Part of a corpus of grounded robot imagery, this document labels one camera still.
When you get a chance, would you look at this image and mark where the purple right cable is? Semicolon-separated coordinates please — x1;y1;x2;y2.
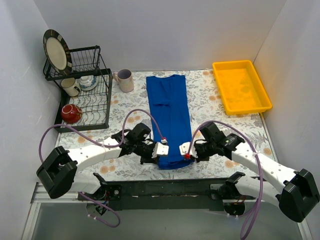
187;120;265;240

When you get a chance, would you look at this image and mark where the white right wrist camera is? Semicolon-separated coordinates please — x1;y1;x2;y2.
179;142;192;160

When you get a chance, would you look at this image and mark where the blue printed t shirt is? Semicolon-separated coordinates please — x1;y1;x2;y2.
146;74;192;170

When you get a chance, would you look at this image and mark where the cream mug in rack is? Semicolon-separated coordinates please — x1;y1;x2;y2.
60;77;81;97

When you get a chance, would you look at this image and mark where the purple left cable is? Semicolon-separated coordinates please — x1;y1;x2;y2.
39;108;168;228

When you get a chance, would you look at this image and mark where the dark rimmed cream plate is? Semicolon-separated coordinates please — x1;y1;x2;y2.
43;29;73;76

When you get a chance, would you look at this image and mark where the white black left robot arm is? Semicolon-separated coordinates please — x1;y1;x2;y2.
36;123;168;200

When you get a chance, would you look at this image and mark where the blue white teapot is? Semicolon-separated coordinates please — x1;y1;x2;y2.
78;75;98;91

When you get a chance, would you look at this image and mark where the aluminium frame rail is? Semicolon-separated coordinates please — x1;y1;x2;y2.
21;181;313;240

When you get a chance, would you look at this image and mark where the floral patterned table mat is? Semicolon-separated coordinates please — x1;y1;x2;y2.
49;69;281;183

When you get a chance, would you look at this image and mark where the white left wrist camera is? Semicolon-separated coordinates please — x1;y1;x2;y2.
151;142;169;159

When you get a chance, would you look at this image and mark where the red cup in rack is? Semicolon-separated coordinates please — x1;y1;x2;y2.
60;104;83;124

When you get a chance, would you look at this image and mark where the beige ceramic mug purple inside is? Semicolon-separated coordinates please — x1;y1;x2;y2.
113;69;134;93

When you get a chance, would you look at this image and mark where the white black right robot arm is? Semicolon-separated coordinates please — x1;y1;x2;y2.
180;121;320;223

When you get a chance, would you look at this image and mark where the yellow plastic bin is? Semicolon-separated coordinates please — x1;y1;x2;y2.
212;60;273;116

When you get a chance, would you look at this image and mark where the purple cable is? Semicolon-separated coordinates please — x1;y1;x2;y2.
187;120;265;240
39;108;168;228

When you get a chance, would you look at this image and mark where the black wire dish rack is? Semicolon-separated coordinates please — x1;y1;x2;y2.
43;45;113;131

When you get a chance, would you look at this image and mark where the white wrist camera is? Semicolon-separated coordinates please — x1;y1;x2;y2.
179;142;192;160
151;142;169;159

